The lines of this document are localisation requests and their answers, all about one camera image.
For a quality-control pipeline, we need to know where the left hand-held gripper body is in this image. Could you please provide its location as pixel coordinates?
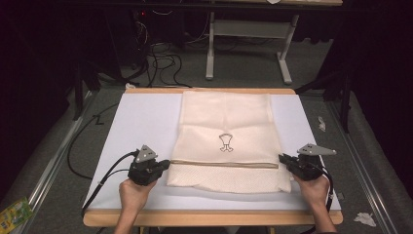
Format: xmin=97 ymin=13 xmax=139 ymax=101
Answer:
xmin=127 ymin=144 xmax=164 ymax=187

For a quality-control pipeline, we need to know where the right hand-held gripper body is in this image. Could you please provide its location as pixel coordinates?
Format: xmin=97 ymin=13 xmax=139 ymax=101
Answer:
xmin=288 ymin=143 xmax=337 ymax=181

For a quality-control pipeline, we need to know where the cream mesh laundry bag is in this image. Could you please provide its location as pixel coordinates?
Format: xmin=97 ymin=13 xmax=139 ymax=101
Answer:
xmin=167 ymin=90 xmax=292 ymax=194

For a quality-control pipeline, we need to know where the person's left hand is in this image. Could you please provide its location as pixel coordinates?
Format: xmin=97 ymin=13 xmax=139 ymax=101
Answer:
xmin=119 ymin=178 xmax=157 ymax=215

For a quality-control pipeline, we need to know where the person's right hand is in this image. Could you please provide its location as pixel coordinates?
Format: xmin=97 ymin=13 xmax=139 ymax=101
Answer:
xmin=292 ymin=174 xmax=330 ymax=213

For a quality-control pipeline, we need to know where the white table mat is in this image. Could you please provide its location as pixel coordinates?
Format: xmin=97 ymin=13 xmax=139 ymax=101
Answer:
xmin=82 ymin=92 xmax=342 ymax=212

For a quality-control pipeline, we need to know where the wooden table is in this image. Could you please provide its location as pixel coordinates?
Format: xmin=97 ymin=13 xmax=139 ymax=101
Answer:
xmin=82 ymin=87 xmax=344 ymax=227

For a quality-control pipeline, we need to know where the black metal stand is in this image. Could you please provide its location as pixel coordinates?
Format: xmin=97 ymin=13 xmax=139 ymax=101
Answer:
xmin=72 ymin=61 xmax=101 ymax=121
xmin=295 ymin=69 xmax=354 ymax=135

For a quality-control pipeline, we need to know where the crumpled white tissue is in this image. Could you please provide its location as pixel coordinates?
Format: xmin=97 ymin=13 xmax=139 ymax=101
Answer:
xmin=353 ymin=212 xmax=378 ymax=228

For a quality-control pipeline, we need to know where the green printed packet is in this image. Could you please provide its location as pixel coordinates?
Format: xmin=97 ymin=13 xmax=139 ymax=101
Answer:
xmin=0 ymin=196 xmax=34 ymax=234

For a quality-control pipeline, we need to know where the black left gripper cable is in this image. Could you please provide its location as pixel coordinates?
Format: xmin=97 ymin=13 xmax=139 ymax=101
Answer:
xmin=81 ymin=149 xmax=139 ymax=217

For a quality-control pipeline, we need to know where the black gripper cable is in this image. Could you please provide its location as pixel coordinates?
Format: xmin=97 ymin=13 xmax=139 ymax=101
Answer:
xmin=300 ymin=165 xmax=335 ymax=234
xmin=81 ymin=149 xmax=139 ymax=217

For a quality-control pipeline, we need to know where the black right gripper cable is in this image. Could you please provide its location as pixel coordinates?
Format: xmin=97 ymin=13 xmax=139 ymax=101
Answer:
xmin=300 ymin=165 xmax=335 ymax=234

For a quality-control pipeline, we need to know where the metal floor rail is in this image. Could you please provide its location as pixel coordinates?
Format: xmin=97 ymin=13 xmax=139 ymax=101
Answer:
xmin=325 ymin=100 xmax=391 ymax=234
xmin=19 ymin=91 xmax=94 ymax=234

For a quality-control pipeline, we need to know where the black floor cable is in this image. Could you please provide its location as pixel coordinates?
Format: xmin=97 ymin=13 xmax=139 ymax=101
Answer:
xmin=66 ymin=102 xmax=120 ymax=179

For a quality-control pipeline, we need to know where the tangle of black cables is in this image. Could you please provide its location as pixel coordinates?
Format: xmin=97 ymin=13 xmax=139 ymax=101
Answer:
xmin=130 ymin=9 xmax=193 ymax=89

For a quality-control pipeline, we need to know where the white desk frame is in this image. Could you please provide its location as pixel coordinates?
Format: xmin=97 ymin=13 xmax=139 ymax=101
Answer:
xmin=205 ymin=0 xmax=344 ymax=86

